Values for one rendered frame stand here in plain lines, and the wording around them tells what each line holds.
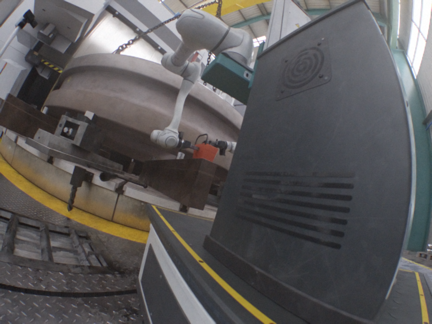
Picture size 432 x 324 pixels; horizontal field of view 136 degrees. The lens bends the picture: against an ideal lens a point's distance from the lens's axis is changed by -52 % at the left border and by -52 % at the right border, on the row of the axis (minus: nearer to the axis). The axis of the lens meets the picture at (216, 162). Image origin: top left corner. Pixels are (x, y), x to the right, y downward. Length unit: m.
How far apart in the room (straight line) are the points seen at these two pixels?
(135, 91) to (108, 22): 3.61
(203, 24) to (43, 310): 1.09
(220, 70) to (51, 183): 1.50
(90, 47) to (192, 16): 4.46
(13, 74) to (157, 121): 3.52
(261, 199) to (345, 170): 0.14
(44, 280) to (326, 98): 0.82
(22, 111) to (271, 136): 2.64
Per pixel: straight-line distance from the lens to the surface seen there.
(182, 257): 0.31
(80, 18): 3.48
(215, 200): 2.65
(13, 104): 2.65
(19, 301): 0.61
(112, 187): 1.43
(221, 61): 0.73
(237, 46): 0.85
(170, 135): 1.15
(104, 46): 5.28
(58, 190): 1.65
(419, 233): 9.41
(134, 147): 6.55
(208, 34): 0.83
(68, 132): 1.89
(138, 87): 2.38
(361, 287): 0.20
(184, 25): 0.85
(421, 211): 9.45
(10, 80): 4.56
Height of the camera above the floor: 0.43
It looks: 11 degrees up
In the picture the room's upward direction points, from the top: 17 degrees clockwise
